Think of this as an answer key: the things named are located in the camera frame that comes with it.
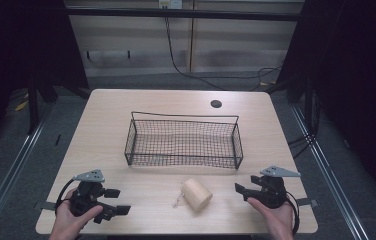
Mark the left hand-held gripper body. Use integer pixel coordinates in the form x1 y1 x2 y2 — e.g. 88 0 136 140
70 169 106 218

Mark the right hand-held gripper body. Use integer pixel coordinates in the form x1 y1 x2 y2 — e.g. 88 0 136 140
255 165 302 210

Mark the wooden cylinder with string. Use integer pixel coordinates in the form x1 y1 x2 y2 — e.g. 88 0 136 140
172 177 214 213

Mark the black wire mesh basket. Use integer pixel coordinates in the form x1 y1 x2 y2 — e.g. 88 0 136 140
124 111 244 170

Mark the person's right hand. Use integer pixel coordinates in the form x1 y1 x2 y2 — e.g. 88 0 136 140
246 197 296 240

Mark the person's left hand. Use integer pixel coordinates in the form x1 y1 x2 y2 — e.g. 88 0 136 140
49 188 104 240

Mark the black metal stand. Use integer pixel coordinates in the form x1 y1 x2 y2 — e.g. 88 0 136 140
26 75 59 135

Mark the yellow floor tape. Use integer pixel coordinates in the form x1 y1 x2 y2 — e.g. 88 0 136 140
13 99 30 113

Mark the dark curtain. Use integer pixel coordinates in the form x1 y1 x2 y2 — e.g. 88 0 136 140
276 0 376 204
0 0 90 164

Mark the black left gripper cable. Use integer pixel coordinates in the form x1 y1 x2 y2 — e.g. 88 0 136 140
55 178 76 214

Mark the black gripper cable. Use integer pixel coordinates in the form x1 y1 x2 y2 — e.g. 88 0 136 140
55 178 76 214
285 190 301 236

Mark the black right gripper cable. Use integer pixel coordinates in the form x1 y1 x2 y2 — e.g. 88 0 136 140
285 190 301 236

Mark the metal floor rail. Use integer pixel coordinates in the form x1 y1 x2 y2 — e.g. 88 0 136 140
289 103 372 240
0 106 55 240

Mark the bundle of black floor cables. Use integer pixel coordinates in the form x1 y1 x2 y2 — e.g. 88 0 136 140
287 89 321 160

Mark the long black wall cable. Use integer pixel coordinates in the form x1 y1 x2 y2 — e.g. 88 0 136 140
163 16 284 92

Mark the black horizontal frame bar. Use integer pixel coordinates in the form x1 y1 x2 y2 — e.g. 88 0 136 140
65 7 303 22

